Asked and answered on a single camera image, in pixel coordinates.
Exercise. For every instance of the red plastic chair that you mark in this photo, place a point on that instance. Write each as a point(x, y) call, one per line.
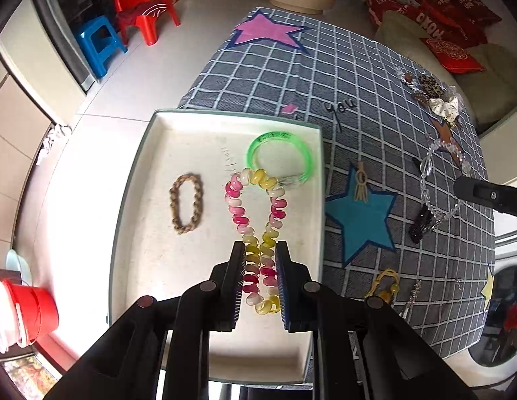
point(141, 12)

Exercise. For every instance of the light blue bowl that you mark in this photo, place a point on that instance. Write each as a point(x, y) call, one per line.
point(18, 264)

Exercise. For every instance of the grey checked star tablecloth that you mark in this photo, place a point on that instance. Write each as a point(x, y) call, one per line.
point(367, 91)

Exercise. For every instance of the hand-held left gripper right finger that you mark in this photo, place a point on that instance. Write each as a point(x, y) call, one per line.
point(282, 287)

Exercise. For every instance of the red plastic bucket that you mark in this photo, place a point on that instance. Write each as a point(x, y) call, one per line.
point(37, 312)

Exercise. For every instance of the stack of white containers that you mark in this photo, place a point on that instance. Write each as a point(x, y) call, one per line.
point(2, 316)

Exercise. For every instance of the round black white-rimmed stool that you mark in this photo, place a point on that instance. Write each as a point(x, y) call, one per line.
point(502, 316)

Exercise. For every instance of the star rhinestone hair clip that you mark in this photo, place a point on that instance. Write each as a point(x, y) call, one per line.
point(411, 300)

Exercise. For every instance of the green translucent bangle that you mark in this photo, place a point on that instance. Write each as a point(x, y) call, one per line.
point(258, 146)

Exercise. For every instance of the black beaded hair clip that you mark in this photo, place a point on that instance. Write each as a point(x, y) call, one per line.
point(421, 227)

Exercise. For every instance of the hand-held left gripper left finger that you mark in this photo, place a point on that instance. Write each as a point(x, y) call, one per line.
point(238, 283)

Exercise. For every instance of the white tray with grey rim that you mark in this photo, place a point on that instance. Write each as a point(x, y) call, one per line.
point(166, 266)

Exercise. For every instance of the red patterned cushion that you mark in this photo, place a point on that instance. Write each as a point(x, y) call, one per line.
point(452, 54)

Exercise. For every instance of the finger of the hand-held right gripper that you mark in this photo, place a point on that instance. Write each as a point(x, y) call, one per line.
point(488, 193)

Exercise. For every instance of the blue plastic stool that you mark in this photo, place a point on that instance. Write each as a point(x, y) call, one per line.
point(96, 46)

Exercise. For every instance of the leopard print hair bow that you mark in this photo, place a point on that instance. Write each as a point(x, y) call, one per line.
point(429, 87)

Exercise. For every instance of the white crumpled cloth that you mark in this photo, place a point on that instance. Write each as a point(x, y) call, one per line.
point(52, 141)

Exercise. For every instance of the autumn trees picture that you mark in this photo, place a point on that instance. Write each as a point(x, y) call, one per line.
point(27, 377)

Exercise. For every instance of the beige sofa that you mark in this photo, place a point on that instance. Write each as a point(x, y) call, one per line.
point(488, 79)

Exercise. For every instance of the grey metal appliance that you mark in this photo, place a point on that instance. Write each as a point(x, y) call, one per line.
point(62, 37)

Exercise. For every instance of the cream polka dot hair bow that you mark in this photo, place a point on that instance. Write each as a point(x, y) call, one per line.
point(444, 107)

